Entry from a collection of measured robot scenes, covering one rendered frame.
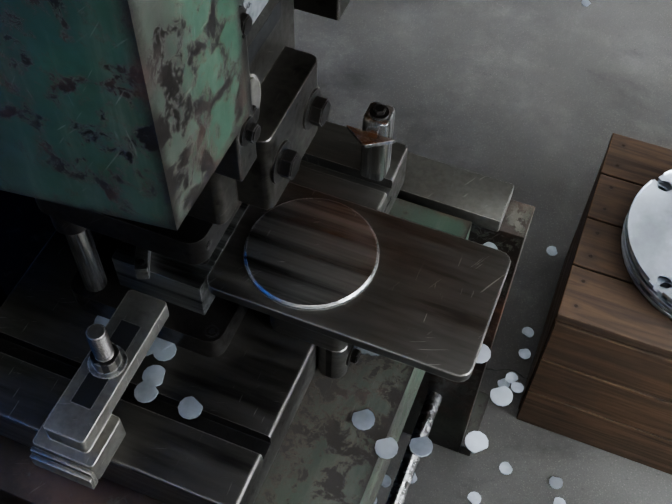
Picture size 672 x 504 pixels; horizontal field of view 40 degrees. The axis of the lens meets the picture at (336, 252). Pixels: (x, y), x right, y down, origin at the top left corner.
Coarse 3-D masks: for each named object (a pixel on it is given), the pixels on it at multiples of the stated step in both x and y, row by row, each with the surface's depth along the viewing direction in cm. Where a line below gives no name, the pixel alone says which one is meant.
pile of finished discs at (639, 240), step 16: (640, 192) 140; (656, 192) 140; (640, 208) 138; (656, 208) 139; (624, 224) 138; (640, 224) 137; (656, 224) 137; (624, 240) 137; (640, 240) 135; (656, 240) 135; (624, 256) 137; (640, 256) 133; (656, 256) 134; (640, 272) 133; (656, 272) 132; (640, 288) 134; (656, 288) 131; (656, 304) 132
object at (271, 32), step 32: (256, 0) 64; (288, 0) 70; (256, 32) 66; (288, 32) 72; (256, 64) 68; (288, 64) 71; (256, 96) 67; (288, 96) 69; (320, 96) 75; (288, 128) 70; (256, 160) 69; (288, 160) 70; (224, 192) 70; (256, 192) 72
